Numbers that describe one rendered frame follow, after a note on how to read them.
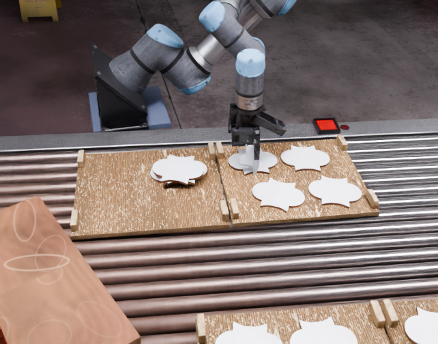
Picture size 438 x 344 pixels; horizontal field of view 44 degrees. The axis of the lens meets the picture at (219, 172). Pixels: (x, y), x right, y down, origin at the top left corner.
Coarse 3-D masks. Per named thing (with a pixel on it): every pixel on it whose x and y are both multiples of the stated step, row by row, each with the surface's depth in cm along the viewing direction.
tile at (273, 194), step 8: (256, 184) 156; (264, 184) 156; (272, 184) 156; (280, 184) 156; (288, 184) 156; (256, 192) 153; (264, 192) 153; (272, 192) 153; (280, 192) 153; (288, 192) 153; (296, 192) 153; (264, 200) 151; (272, 200) 151; (280, 200) 151; (288, 200) 151; (296, 200) 151; (280, 208) 149; (288, 208) 149
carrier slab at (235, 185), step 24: (264, 144) 173; (288, 144) 173; (312, 144) 174; (336, 144) 174; (288, 168) 164; (336, 168) 164; (240, 192) 154; (240, 216) 146; (264, 216) 147; (288, 216) 147; (312, 216) 147; (336, 216) 148; (360, 216) 150
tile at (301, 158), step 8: (288, 152) 168; (296, 152) 168; (304, 152) 169; (312, 152) 169; (320, 152) 169; (288, 160) 165; (296, 160) 165; (304, 160) 165; (312, 160) 165; (320, 160) 166; (328, 160) 166; (296, 168) 162; (304, 168) 162; (312, 168) 162
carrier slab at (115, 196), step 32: (96, 160) 164; (128, 160) 164; (96, 192) 152; (128, 192) 153; (160, 192) 153; (192, 192) 153; (96, 224) 142; (128, 224) 143; (160, 224) 143; (192, 224) 144; (224, 224) 144
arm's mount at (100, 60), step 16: (96, 48) 190; (96, 64) 179; (96, 80) 174; (112, 80) 181; (112, 96) 179; (128, 96) 182; (112, 112) 182; (128, 112) 184; (144, 112) 185; (112, 128) 186; (128, 128) 187; (144, 128) 189
